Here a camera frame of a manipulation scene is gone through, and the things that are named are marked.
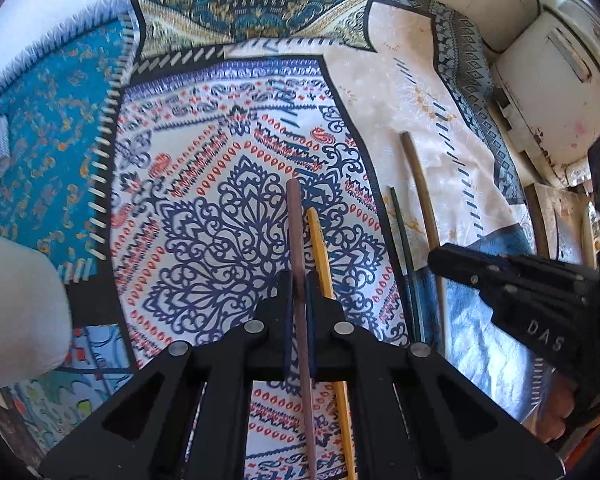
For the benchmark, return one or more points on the light wooden chopstick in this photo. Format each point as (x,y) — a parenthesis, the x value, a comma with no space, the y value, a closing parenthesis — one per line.
(420,195)

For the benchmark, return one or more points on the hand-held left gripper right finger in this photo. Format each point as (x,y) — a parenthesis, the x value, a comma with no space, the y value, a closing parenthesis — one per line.
(330,340)

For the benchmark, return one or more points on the person's right hand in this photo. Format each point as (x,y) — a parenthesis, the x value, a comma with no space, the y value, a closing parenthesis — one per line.
(560,405)

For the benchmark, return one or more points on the patterned patchwork mat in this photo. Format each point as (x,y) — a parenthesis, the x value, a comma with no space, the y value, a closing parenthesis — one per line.
(205,160)

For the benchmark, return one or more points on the yellow chopstick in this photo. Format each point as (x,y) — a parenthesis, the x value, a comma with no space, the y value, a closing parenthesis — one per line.
(318,245)

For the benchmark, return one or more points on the dark green chopstick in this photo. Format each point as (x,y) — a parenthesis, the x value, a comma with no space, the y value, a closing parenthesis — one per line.
(405,260)

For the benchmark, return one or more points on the dark brown chopstick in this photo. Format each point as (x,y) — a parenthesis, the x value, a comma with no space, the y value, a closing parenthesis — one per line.
(296,235)

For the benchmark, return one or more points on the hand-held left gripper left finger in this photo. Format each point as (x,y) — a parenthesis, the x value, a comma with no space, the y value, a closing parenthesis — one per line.
(267,340)

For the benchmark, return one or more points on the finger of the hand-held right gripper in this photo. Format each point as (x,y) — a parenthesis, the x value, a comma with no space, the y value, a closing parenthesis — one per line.
(480,267)

